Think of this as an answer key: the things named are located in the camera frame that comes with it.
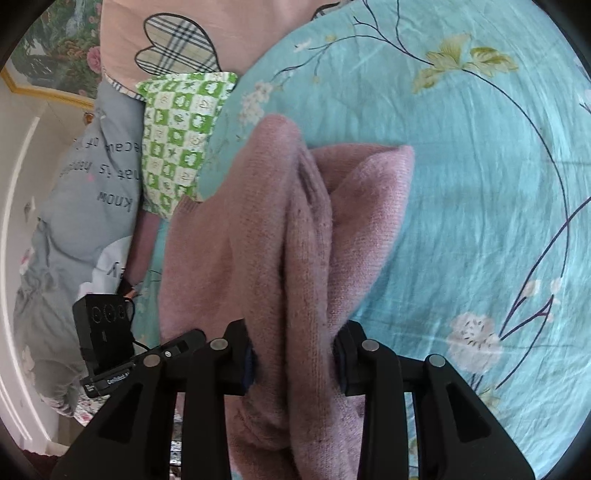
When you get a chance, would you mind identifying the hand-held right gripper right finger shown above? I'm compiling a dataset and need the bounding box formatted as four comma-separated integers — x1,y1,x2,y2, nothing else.
332,320,536,480

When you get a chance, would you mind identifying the teal floral bedsheet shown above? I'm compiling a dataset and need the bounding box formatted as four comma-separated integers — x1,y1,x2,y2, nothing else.
74,0,591,480

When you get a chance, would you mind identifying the green checkered pillow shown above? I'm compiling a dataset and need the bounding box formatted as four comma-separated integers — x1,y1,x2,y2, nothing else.
136,71,238,217

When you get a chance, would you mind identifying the plain pink cloth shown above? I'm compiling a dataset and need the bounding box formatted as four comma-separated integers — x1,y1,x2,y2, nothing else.
131,212,162,287

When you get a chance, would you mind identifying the pink knitted sweater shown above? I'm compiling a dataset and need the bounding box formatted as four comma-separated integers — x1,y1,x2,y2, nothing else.
157,113,416,480

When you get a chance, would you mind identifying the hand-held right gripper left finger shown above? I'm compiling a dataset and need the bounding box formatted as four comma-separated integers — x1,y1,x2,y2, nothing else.
50,319,254,480

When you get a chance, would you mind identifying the floral painting in gold frame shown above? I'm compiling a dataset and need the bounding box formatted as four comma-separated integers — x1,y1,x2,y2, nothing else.
0,0,105,109

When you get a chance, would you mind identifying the pink quilt with plaid hearts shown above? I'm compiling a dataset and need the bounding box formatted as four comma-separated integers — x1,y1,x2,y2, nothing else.
99,0,342,100

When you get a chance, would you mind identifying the black cable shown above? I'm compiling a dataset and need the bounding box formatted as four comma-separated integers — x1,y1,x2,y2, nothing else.
124,298,155,357

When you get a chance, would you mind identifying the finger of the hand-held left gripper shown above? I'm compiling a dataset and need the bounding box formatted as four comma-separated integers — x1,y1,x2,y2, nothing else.
133,329,207,370

